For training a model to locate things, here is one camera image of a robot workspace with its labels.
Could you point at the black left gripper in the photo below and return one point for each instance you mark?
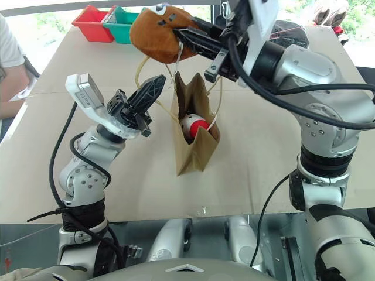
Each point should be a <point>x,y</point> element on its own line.
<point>129,115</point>

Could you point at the white and red plush toy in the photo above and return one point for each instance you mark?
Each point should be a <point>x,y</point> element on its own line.
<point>194,124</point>

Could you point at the person in white shirt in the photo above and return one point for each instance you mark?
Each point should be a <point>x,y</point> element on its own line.
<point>10,64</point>

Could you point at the brown paper bag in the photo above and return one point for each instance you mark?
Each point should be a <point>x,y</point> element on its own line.
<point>194,146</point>

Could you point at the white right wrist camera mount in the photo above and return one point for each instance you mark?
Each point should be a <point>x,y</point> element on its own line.
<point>259,17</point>

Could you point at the black bag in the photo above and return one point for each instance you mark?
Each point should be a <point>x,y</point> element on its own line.
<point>293,33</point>

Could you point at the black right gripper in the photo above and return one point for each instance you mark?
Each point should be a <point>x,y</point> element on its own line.
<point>234,63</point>

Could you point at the silver robot leg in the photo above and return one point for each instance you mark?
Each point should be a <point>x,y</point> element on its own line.
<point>243,243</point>
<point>170,240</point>

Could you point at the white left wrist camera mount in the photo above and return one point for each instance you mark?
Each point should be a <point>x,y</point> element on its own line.
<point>85,93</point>

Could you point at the brown cardboard table cover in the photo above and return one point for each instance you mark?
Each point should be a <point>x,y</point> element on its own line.
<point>249,164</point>

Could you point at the silver robot torso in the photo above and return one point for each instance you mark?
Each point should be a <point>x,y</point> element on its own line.
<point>187,270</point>

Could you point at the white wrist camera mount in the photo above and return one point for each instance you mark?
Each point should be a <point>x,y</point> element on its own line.
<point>259,17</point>
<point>85,93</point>

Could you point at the green plastic bin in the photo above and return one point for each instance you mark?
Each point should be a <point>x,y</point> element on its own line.
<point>123,26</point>

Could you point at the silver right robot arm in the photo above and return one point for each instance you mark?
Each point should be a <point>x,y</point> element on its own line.
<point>322,123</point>

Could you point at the red plastic bin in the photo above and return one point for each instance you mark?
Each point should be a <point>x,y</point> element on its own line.
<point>92,24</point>

